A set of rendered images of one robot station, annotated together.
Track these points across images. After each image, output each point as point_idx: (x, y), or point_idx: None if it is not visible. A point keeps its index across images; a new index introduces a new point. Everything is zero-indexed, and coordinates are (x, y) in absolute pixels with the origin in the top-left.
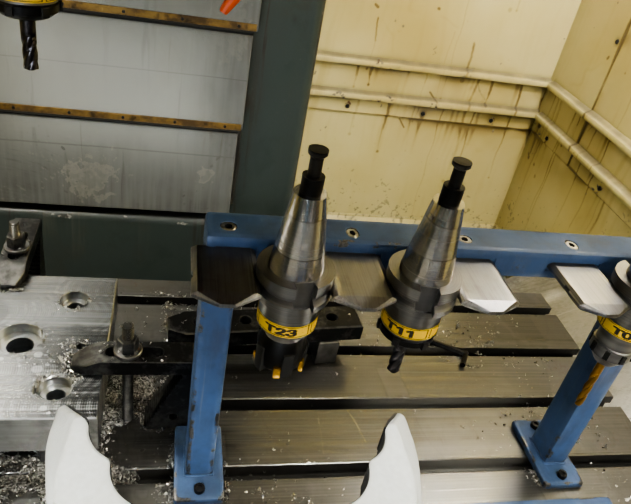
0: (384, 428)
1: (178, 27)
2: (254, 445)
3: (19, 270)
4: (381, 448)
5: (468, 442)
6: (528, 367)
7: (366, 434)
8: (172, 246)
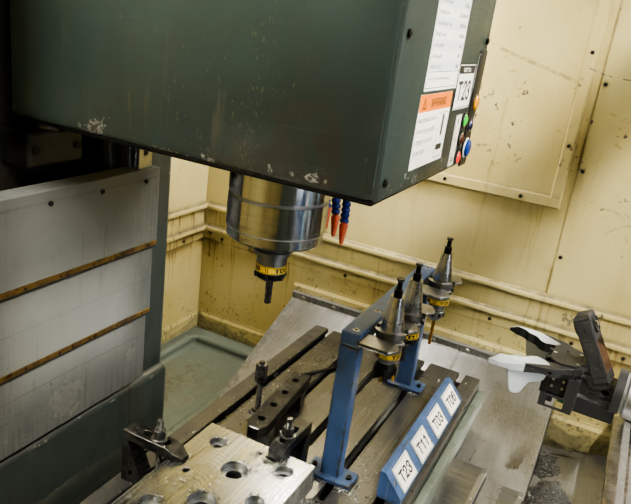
0: (520, 327)
1: (117, 260)
2: None
3: (181, 446)
4: (524, 331)
5: (382, 398)
6: None
7: (354, 420)
8: (108, 422)
